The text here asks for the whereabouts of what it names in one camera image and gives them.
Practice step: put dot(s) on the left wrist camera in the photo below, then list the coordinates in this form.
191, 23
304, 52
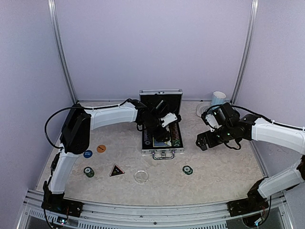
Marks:
170, 118

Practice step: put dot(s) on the left poker chip row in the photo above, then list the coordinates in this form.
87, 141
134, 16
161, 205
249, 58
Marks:
147, 138

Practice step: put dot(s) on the poker chip row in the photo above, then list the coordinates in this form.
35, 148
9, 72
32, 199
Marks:
174, 131
147, 138

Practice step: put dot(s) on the white swirl plate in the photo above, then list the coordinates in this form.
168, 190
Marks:
202, 107

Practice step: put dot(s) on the right poker chip row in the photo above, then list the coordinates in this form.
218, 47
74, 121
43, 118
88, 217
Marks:
174, 131

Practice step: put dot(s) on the front aluminium rail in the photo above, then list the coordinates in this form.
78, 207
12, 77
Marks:
111, 216

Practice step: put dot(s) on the orange round button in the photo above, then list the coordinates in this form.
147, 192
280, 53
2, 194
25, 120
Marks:
101, 148

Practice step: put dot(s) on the aluminium poker case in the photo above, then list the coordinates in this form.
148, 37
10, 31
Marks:
173, 98

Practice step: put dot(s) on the clear round plastic lid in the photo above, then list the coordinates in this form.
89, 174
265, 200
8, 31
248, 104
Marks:
141, 176

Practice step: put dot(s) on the right aluminium frame post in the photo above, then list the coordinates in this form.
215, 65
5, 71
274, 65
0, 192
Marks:
246, 51

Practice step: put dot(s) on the light blue ribbed cup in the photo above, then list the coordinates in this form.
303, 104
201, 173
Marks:
218, 98

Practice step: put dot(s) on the green chip group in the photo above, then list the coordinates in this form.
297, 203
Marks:
176, 143

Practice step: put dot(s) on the blue playing card deck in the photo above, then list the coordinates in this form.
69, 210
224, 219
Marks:
162, 144

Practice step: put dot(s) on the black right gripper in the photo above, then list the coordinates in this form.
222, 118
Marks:
201, 137

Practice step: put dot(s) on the blue small blind button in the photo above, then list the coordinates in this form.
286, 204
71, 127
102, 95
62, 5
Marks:
88, 154

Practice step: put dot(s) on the green chip stack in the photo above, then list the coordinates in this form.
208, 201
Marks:
187, 170
89, 172

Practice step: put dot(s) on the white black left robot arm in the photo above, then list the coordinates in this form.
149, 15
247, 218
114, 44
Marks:
75, 140

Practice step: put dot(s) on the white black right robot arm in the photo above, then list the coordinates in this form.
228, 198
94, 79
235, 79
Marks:
280, 147

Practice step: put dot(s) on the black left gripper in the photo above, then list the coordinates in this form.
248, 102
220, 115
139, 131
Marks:
160, 136

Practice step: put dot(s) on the black triangular dealer button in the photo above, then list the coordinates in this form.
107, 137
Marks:
116, 170

